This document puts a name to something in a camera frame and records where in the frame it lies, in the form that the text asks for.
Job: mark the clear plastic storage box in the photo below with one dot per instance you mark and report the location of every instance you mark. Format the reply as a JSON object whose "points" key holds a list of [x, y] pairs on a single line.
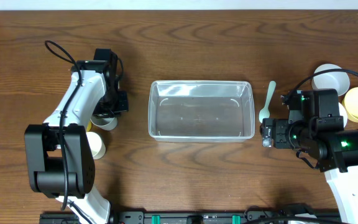
{"points": [[201, 111]]}

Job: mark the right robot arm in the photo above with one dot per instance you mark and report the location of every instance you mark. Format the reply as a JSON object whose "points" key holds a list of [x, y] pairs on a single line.
{"points": [[315, 127]]}

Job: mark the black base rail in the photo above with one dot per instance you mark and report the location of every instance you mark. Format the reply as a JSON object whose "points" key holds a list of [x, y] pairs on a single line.
{"points": [[254, 214]]}

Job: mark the cream white plastic cup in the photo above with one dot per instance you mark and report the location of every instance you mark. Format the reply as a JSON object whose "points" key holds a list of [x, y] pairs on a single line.
{"points": [[98, 149]]}

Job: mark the yellow plastic cup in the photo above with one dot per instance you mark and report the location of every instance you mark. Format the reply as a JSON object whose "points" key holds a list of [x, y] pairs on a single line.
{"points": [[88, 128]]}

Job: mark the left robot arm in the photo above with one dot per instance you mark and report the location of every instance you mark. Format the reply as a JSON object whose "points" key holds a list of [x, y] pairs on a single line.
{"points": [[59, 160]]}

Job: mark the white plastic bowl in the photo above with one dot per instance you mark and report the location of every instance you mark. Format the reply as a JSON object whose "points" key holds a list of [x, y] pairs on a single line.
{"points": [[343, 113]]}

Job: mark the mint green plastic spoon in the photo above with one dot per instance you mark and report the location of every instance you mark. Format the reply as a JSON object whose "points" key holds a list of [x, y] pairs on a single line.
{"points": [[264, 112]]}

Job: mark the grey plastic bowl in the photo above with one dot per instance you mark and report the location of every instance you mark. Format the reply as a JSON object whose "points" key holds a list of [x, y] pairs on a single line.
{"points": [[336, 80]]}

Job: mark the grey plastic cup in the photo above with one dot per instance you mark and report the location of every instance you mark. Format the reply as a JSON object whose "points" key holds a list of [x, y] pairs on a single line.
{"points": [[106, 124]]}

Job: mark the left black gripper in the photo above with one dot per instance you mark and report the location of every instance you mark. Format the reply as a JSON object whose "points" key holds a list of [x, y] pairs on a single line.
{"points": [[108, 112]]}

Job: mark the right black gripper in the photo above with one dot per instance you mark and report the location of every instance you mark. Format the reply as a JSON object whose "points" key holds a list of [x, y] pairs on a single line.
{"points": [[268, 132]]}

